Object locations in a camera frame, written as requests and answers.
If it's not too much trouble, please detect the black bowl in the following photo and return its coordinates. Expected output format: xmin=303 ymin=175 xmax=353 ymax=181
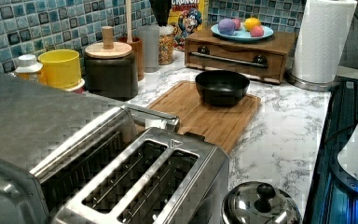
xmin=195 ymin=70 xmax=250 ymax=106

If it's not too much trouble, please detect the bamboo cutting board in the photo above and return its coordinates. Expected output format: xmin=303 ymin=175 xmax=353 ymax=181
xmin=148 ymin=81 xmax=261 ymax=154

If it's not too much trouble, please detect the cereal jar with plastic lid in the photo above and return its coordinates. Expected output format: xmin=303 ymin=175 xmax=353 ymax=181
xmin=158 ymin=25 xmax=173 ymax=65

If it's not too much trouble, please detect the brown ceramic utensil cup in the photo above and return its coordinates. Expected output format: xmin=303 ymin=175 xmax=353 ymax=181
xmin=131 ymin=36 xmax=145 ymax=81

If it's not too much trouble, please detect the dark canister with wooden lid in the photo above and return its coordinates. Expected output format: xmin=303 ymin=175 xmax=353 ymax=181
xmin=84 ymin=26 xmax=138 ymax=101

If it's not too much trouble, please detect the translucent plastic cup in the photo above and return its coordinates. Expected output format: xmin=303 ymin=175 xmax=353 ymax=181
xmin=137 ymin=25 xmax=159 ymax=73

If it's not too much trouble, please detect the yellow cereal box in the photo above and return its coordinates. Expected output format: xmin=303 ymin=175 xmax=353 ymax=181
xmin=168 ymin=0 xmax=209 ymax=51

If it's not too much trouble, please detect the purple plush eggplant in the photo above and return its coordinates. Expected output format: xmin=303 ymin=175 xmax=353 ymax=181
xmin=218 ymin=19 xmax=236 ymax=35

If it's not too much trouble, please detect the light blue plate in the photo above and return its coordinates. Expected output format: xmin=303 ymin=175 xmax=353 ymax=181
xmin=211 ymin=24 xmax=274 ymax=43

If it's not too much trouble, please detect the wooden drawer box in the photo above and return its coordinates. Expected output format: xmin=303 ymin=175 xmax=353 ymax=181
xmin=185 ymin=28 xmax=296 ymax=84

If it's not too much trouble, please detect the black utensil head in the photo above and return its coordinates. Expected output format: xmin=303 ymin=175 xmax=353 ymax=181
xmin=149 ymin=0 xmax=172 ymax=26

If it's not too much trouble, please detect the red plush strawberry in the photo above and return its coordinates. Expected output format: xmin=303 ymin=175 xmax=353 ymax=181
xmin=250 ymin=25 xmax=264 ymax=37
xmin=232 ymin=19 xmax=241 ymax=30

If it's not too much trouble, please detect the yellow plush lemon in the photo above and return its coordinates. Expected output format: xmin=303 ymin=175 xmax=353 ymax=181
xmin=243 ymin=17 xmax=261 ymax=32

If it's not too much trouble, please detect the pot lid with black knob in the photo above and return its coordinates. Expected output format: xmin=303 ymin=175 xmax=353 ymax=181
xmin=221 ymin=181 xmax=302 ymax=224

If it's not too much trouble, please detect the yellow cup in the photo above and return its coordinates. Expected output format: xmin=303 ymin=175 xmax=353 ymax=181
xmin=38 ymin=49 xmax=81 ymax=89

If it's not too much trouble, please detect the metal paper towel holder base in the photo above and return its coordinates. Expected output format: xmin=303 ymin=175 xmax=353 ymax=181
xmin=284 ymin=69 xmax=340 ymax=92

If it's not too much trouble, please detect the stainless steel toaster oven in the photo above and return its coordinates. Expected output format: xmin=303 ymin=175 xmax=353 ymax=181
xmin=0 ymin=68 xmax=181 ymax=224

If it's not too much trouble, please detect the white cap bottle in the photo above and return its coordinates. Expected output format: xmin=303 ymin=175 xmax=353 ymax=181
xmin=15 ymin=54 xmax=45 ymax=84

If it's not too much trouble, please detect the paper towel roll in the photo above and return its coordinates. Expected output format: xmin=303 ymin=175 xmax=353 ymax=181
xmin=292 ymin=0 xmax=357 ymax=84

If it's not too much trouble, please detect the wooden utensil handle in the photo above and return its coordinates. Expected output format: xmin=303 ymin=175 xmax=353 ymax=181
xmin=126 ymin=0 xmax=132 ymax=44

